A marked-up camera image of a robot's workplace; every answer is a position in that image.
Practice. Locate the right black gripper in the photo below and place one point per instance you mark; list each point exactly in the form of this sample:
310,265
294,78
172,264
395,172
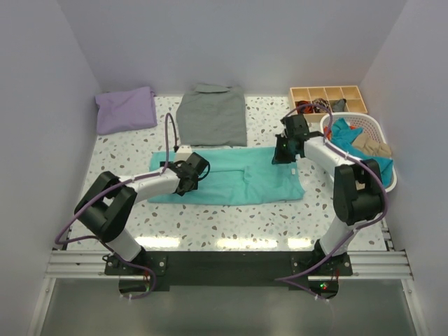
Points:
278,157

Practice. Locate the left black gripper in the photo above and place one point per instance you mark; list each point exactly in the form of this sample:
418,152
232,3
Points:
175,163

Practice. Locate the teal t shirt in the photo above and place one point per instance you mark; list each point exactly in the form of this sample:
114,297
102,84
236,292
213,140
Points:
241,176

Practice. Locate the grey shirt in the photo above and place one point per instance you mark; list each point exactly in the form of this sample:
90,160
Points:
212,115

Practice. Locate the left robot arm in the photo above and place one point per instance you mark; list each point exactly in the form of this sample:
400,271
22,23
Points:
106,207

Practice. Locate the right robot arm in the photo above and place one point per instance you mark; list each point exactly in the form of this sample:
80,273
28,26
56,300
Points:
359,197

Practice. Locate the red garment in basket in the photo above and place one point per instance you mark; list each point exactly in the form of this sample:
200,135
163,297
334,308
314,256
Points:
327,132

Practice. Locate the blue t shirt in basket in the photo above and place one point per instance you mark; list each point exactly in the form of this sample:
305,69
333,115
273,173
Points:
343,135

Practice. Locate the patterned cloth in box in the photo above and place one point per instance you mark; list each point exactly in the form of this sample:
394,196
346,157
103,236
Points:
321,105

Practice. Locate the grey cloth in box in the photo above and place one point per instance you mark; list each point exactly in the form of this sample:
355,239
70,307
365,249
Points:
339,105

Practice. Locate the wooden compartment box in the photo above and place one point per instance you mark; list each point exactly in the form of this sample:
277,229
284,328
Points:
352,94

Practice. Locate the beige garment in basket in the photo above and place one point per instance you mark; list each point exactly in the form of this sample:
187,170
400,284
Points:
369,146

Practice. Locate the folded purple shirt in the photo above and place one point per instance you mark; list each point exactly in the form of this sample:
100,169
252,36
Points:
125,111

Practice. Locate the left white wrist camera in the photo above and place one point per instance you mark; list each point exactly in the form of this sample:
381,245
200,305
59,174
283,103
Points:
183,153

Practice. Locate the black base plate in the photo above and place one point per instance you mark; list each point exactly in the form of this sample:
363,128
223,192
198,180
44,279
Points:
162,270

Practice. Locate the aluminium frame rail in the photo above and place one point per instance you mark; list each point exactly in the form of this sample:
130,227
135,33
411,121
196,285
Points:
381,267

